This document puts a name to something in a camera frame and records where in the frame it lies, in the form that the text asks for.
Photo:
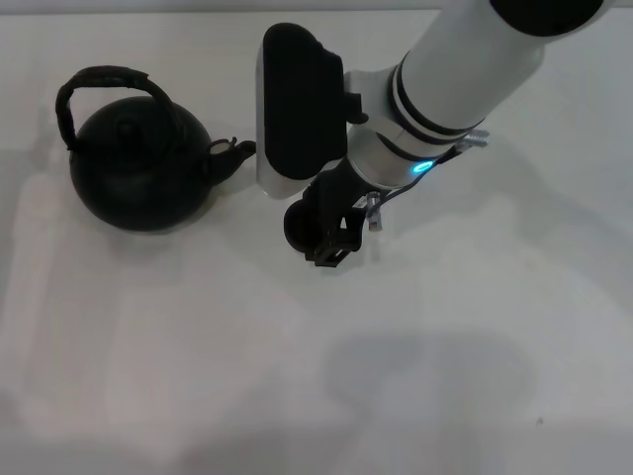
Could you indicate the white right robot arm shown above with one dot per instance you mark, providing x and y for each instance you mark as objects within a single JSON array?
[{"x": 470, "y": 74}]

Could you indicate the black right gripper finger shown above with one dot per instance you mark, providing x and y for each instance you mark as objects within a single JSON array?
[{"x": 336, "y": 257}]

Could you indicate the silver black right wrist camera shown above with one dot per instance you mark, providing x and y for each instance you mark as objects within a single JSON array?
[{"x": 301, "y": 99}]

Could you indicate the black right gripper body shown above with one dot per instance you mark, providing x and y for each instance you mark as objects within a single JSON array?
[{"x": 334, "y": 195}]

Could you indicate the small dark brown teacup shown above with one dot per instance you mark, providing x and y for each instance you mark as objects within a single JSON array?
[{"x": 297, "y": 231}]

